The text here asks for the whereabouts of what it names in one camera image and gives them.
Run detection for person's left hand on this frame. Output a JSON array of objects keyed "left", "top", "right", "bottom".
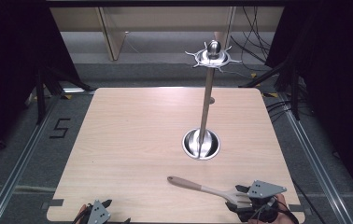
[{"left": 77, "top": 204, "right": 89, "bottom": 224}]

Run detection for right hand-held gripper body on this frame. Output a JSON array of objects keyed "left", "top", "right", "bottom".
[{"left": 235, "top": 179, "right": 288, "bottom": 224}]

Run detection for aluminium floor rail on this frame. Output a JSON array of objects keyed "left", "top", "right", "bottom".
[
  {"left": 0, "top": 92, "right": 61, "bottom": 224},
  {"left": 276, "top": 92, "right": 353, "bottom": 224}
]

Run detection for metal utensil rack stand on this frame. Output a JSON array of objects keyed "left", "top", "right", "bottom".
[{"left": 182, "top": 39, "right": 243, "bottom": 161}]

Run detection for beige slotted spatula brown handle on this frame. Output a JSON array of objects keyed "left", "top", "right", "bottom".
[{"left": 166, "top": 175, "right": 254, "bottom": 208}]

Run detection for black metal stand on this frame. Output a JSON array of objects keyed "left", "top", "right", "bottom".
[
  {"left": 35, "top": 65, "right": 95, "bottom": 126},
  {"left": 239, "top": 57, "right": 302, "bottom": 121}
]

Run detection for black floor cables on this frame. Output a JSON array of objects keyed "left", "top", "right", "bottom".
[{"left": 265, "top": 98, "right": 316, "bottom": 119}]

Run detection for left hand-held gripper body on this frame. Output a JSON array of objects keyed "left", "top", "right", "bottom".
[{"left": 85, "top": 199, "right": 112, "bottom": 224}]

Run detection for black curtain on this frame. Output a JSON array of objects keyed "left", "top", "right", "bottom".
[
  {"left": 264, "top": 0, "right": 353, "bottom": 200},
  {"left": 0, "top": 0, "right": 82, "bottom": 172}
]

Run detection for person's right hand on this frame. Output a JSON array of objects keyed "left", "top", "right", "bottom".
[{"left": 247, "top": 193, "right": 291, "bottom": 224}]

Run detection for beige wooden furniture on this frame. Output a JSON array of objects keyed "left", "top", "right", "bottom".
[{"left": 49, "top": 6, "right": 285, "bottom": 63}]

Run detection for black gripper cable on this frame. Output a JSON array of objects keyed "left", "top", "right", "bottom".
[
  {"left": 71, "top": 206, "right": 92, "bottom": 224},
  {"left": 275, "top": 200, "right": 300, "bottom": 224}
]

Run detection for bundle of black cables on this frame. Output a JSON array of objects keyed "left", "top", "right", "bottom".
[{"left": 229, "top": 6, "right": 274, "bottom": 73}]

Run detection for black floor cable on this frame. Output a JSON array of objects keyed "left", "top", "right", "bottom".
[{"left": 290, "top": 177, "right": 328, "bottom": 224}]

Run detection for black tape strip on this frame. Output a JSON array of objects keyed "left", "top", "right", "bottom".
[
  {"left": 41, "top": 198, "right": 64, "bottom": 211},
  {"left": 288, "top": 203, "right": 313, "bottom": 217}
]

